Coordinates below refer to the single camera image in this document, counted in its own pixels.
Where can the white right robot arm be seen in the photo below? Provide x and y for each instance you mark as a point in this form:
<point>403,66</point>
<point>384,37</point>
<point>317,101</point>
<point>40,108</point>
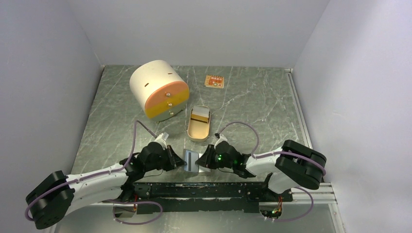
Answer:
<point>293,165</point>

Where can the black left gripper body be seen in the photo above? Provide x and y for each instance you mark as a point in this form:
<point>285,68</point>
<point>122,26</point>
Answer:
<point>163,161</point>

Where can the cream cylindrical drawer box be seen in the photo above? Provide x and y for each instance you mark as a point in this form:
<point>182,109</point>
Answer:
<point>160,91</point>

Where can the gold oval tray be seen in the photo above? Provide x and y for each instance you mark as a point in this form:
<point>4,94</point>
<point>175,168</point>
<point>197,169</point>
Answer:
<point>198,131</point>

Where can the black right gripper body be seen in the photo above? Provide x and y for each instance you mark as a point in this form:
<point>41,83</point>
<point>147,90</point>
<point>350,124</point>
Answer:
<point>219,162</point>

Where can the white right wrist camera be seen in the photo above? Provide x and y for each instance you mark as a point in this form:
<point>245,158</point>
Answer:
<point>220,138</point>

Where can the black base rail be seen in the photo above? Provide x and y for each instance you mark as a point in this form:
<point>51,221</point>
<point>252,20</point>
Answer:
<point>192,197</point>

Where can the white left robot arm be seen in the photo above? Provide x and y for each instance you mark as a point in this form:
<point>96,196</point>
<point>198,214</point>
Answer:
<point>58,194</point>

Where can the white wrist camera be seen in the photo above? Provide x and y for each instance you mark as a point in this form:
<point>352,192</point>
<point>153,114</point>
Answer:
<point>162,138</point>
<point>220,138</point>

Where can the silver credit card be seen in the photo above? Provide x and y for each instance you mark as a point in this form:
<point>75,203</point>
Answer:
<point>191,157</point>

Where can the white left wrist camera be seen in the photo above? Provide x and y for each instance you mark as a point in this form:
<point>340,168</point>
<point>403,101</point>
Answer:
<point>162,138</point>

